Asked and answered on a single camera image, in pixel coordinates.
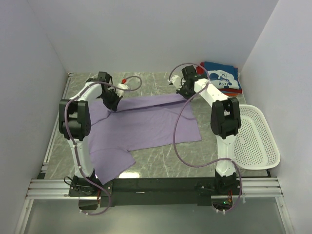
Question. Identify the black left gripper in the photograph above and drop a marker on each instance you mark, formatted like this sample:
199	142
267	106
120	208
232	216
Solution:
113	106

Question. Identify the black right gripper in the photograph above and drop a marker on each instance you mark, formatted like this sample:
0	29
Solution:
180	91

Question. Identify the purple t shirt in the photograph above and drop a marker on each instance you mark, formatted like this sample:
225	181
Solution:
139	123

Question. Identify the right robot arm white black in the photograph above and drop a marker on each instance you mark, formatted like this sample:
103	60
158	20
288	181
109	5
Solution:
225	122

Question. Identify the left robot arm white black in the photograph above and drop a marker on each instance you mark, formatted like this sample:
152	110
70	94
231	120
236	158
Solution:
74	123

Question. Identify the blue printed folded t shirt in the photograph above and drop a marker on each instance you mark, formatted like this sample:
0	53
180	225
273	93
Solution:
222	76

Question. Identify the orange folded t shirt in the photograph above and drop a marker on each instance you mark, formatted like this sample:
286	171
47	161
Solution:
229	93

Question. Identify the white perforated plastic basket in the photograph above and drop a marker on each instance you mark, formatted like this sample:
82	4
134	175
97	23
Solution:
255	147

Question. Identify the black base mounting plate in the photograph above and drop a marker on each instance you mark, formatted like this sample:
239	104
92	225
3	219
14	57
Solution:
155	191

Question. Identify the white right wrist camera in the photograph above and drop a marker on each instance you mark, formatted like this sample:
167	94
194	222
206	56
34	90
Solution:
176	81

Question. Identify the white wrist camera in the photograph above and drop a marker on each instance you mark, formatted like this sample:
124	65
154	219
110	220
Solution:
176	81
121	88

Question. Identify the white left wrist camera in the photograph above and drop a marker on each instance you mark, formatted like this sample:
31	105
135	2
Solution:
121	88

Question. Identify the aluminium front rail frame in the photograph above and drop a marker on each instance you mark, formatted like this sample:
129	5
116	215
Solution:
249	187

